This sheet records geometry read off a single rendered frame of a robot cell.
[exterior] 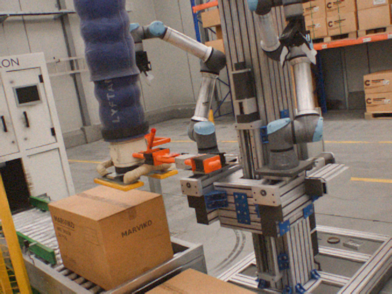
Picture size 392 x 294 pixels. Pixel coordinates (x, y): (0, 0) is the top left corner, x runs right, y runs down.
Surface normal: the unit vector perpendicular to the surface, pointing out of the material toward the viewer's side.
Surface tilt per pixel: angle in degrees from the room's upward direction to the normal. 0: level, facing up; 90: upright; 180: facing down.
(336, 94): 90
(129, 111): 74
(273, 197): 90
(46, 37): 90
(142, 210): 90
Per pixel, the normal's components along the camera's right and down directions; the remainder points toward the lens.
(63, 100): 0.72, 0.02
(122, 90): 0.26, -0.22
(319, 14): -0.65, 0.26
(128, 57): 0.82, 0.13
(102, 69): -0.14, 0.40
